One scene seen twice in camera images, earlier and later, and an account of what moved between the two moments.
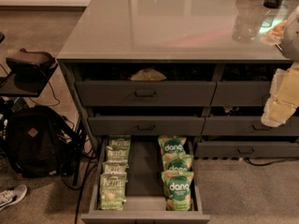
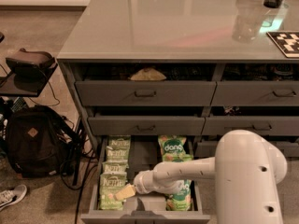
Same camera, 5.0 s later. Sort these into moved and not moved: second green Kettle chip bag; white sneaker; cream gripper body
Moved: cream gripper body
Not moved: white sneaker; second green Kettle chip bag
